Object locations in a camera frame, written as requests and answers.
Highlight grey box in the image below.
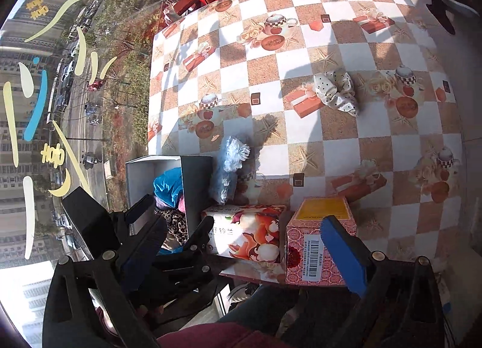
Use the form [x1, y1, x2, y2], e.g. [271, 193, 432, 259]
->
[125, 155, 214, 255]

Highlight cream polka dot scrunchie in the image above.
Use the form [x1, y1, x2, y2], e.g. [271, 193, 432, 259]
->
[313, 68, 359, 118]

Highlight floral tissue pack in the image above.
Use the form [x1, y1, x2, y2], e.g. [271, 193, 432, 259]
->
[201, 204, 287, 264]

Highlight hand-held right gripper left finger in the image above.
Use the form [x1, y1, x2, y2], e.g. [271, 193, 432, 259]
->
[43, 215, 168, 348]

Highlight person's left hand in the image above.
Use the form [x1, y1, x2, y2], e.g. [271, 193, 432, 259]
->
[96, 305, 151, 338]

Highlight glass window with decals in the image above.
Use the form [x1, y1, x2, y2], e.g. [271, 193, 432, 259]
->
[0, 0, 182, 335]

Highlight person's maroon garment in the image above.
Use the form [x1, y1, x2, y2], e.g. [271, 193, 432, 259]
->
[157, 323, 280, 348]

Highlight red patterned cardboard box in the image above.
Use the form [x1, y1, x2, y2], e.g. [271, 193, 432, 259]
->
[285, 196, 358, 287]

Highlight light blue scrunchie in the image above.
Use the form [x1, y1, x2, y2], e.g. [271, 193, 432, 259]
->
[209, 136, 251, 205]

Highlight teal velvet scrunchie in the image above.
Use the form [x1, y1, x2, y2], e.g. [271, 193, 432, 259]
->
[153, 167, 184, 209]

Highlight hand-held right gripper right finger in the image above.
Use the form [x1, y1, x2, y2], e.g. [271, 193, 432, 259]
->
[319, 214, 457, 348]

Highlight person's blue jeans legs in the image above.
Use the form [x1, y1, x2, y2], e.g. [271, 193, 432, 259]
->
[218, 283, 363, 348]

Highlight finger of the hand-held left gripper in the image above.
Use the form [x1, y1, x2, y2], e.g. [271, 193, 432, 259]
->
[150, 214, 227, 321]
[108, 193, 157, 248]

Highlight checkered printed tablecloth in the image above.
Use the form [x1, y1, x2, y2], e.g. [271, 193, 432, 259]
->
[147, 0, 465, 289]

